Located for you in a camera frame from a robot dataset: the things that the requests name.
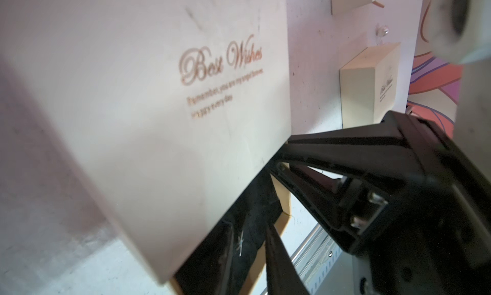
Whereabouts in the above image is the small cream jewelry box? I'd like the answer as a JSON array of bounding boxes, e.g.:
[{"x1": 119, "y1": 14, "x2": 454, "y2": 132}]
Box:
[{"x1": 340, "y1": 43, "x2": 400, "y2": 128}]

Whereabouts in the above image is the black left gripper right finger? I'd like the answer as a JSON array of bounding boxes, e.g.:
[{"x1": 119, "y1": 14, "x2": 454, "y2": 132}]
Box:
[{"x1": 265, "y1": 224, "x2": 309, "y2": 295}]

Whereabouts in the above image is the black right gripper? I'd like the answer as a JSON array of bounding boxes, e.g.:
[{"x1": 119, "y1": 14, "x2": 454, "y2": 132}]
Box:
[{"x1": 268, "y1": 111, "x2": 490, "y2": 294}]

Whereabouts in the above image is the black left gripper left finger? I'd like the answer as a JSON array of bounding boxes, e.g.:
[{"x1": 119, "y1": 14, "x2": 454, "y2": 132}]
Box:
[{"x1": 174, "y1": 221, "x2": 235, "y2": 294}]

